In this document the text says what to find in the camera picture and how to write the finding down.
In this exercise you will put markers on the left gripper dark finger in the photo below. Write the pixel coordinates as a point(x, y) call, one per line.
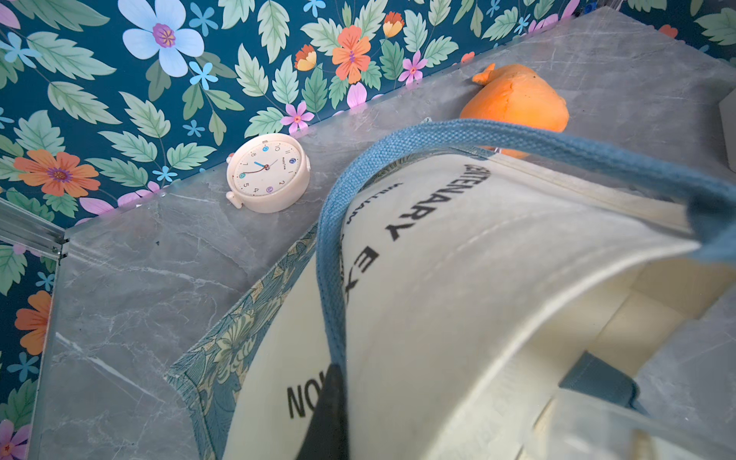
point(327, 435)

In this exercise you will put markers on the cream canvas tote bag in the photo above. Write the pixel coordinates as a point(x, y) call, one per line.
point(489, 291)

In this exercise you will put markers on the pink round alarm clock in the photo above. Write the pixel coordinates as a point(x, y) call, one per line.
point(268, 174)

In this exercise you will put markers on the orange plastic fish toy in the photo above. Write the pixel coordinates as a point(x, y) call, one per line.
point(516, 94)

